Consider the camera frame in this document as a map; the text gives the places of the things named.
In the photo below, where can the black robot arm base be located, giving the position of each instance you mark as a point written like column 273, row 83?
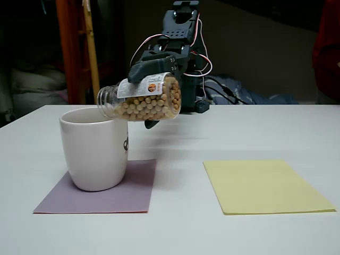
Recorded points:
column 203, row 106

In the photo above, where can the grey fabric bundle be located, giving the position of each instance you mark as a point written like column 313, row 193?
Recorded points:
column 34, row 82

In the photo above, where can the blue checked bedding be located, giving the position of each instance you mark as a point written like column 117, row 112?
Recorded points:
column 276, row 99

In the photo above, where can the red-brown wooden post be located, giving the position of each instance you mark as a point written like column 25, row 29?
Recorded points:
column 70, row 53

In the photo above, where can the yellow bamboo pole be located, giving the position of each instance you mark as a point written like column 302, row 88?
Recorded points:
column 93, row 58

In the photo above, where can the purple paper mat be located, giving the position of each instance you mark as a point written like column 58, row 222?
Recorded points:
column 119, row 196

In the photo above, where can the white ceramic mug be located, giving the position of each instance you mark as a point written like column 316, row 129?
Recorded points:
column 90, row 154

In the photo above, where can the glass jar of soybeans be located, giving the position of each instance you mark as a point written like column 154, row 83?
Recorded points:
column 148, row 106

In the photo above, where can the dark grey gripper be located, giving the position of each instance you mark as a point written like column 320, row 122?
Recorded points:
column 155, row 67

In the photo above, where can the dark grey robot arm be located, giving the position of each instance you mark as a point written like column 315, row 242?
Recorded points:
column 178, row 29

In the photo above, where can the yellow paper mat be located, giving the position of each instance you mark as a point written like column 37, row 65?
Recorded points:
column 265, row 186

